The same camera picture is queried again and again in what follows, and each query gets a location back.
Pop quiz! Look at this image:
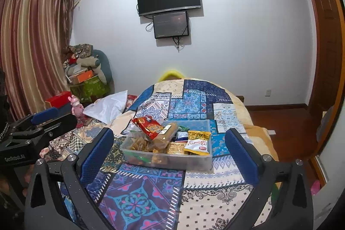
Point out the wooden door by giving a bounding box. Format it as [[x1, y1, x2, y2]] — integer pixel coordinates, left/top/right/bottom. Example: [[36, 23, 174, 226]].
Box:
[[307, 0, 345, 155]]

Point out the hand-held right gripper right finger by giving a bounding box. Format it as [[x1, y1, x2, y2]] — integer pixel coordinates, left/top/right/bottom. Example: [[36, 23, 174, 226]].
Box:
[[224, 128, 314, 230]]

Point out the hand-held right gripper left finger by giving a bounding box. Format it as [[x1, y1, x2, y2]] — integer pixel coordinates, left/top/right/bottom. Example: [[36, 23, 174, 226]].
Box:
[[24, 128, 115, 230]]

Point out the clear cookie bag green zip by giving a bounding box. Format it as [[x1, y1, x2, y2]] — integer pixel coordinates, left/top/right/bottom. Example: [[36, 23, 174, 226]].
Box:
[[146, 122, 179, 164]]

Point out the red waffle cookie packet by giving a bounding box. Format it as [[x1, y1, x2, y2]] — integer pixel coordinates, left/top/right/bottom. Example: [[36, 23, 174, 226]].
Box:
[[132, 116, 165, 140]]

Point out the orange cracker packet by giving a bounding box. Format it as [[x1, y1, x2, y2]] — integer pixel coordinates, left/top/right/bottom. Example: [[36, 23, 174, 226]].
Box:
[[166, 142, 187, 156]]

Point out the orange box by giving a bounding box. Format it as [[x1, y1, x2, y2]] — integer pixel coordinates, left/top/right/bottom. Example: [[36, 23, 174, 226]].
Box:
[[69, 70, 95, 85]]

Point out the beige fleece blanket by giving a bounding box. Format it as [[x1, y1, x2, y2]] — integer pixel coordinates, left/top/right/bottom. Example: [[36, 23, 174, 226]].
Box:
[[232, 90, 279, 163]]

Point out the red patterned cloth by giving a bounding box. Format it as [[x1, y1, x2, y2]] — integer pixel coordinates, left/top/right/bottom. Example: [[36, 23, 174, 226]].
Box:
[[126, 94, 138, 110]]

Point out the green box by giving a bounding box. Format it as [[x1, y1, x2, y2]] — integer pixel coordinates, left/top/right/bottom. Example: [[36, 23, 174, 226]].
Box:
[[71, 76, 111, 102]]

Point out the clear plastic container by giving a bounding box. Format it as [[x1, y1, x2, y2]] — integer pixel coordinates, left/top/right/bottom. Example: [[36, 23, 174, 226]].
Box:
[[119, 119, 214, 172]]

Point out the pink object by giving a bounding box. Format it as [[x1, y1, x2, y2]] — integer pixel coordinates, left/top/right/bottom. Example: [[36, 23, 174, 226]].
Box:
[[310, 179, 322, 194]]

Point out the yellow puffed snack packet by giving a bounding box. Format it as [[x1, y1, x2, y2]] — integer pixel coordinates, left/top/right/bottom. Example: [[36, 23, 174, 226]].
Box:
[[126, 131, 155, 153]]

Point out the white pillow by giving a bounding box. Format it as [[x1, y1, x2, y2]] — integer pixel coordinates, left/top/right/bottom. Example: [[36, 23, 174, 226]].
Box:
[[83, 90, 128, 125]]

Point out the grey plush toy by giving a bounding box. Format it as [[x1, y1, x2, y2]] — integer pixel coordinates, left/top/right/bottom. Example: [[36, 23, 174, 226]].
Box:
[[77, 56, 105, 82]]

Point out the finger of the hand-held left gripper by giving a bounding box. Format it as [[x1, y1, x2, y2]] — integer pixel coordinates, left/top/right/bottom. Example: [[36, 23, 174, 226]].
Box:
[[16, 114, 78, 148], [9, 107, 59, 136]]

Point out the red box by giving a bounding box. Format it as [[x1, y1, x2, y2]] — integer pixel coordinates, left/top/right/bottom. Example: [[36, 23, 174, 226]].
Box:
[[44, 91, 73, 109]]

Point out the grey blue object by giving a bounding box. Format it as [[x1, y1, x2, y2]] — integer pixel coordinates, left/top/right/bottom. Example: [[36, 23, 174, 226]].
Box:
[[317, 106, 335, 137]]

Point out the pink toy figure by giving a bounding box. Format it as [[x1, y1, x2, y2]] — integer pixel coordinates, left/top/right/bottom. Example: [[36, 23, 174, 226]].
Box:
[[70, 95, 85, 119]]

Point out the patterned folded fabric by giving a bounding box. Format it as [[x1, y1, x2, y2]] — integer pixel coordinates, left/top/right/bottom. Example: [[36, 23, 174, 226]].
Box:
[[69, 44, 93, 58]]

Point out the striped curtain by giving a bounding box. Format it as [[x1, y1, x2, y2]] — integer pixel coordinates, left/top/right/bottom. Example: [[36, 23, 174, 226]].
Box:
[[0, 0, 78, 123]]

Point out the white and yellow snack packet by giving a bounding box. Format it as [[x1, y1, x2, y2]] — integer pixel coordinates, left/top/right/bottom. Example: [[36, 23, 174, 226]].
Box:
[[184, 138, 212, 156]]

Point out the small black monitor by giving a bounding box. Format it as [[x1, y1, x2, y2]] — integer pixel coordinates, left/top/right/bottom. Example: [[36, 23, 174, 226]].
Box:
[[152, 11, 190, 40]]

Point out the yellow round object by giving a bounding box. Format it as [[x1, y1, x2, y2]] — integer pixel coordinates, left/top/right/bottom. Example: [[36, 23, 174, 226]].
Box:
[[158, 70, 185, 81]]

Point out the patchwork blanket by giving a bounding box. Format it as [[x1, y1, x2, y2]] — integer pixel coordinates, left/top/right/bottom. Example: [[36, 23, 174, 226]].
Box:
[[40, 78, 279, 230]]

